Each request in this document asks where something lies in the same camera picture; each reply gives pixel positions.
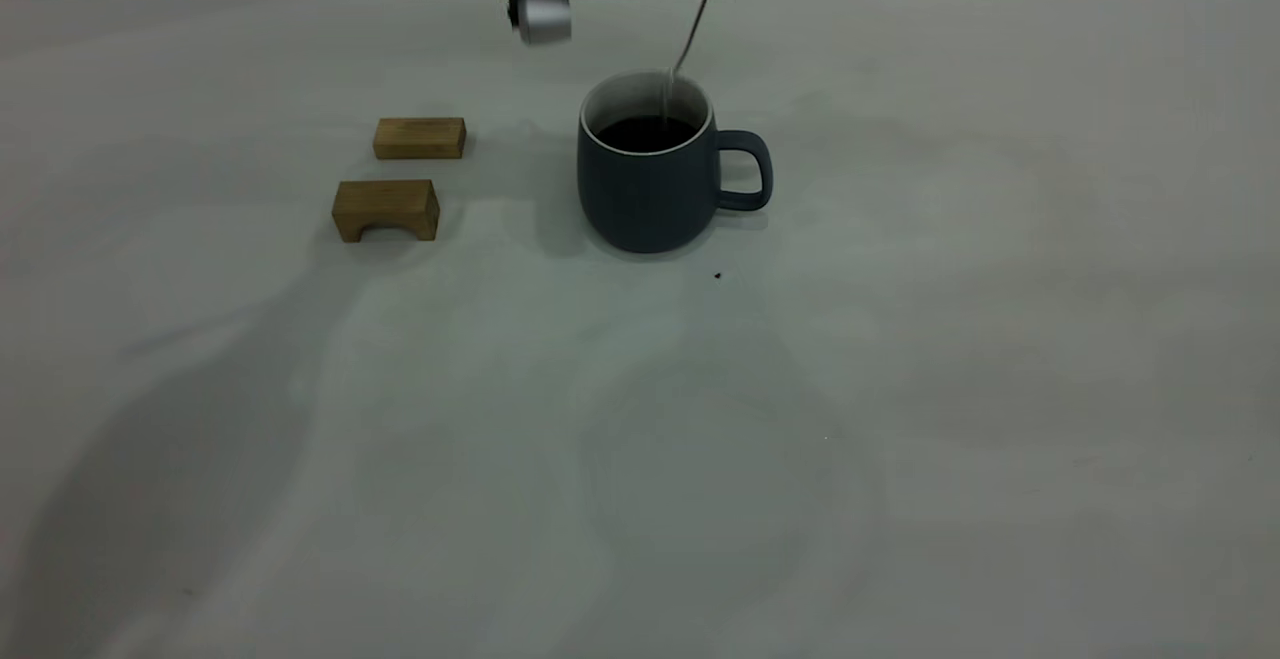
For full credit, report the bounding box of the pink handled metal spoon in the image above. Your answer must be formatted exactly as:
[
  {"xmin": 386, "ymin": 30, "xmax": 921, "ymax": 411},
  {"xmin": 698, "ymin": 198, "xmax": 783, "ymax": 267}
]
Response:
[{"xmin": 662, "ymin": 0, "xmax": 738, "ymax": 130}]

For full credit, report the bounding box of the dark grey ceramic mug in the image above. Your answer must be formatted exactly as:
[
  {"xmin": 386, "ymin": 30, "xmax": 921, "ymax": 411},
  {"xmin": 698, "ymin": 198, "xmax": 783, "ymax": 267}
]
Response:
[{"xmin": 577, "ymin": 69, "xmax": 775, "ymax": 256}]

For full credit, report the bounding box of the dark coffee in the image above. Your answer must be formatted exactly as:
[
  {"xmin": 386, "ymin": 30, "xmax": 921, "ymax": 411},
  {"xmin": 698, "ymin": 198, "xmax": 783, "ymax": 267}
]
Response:
[{"xmin": 596, "ymin": 115, "xmax": 702, "ymax": 154}]

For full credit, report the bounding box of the flat wooden block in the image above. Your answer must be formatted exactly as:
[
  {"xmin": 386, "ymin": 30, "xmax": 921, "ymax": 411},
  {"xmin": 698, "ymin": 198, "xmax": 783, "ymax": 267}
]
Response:
[{"xmin": 373, "ymin": 117, "xmax": 468, "ymax": 161}]

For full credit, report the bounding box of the arched wooden block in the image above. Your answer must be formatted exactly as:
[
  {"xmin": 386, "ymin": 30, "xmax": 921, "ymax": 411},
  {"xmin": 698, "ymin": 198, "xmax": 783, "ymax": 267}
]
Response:
[{"xmin": 332, "ymin": 179, "xmax": 441, "ymax": 244}]

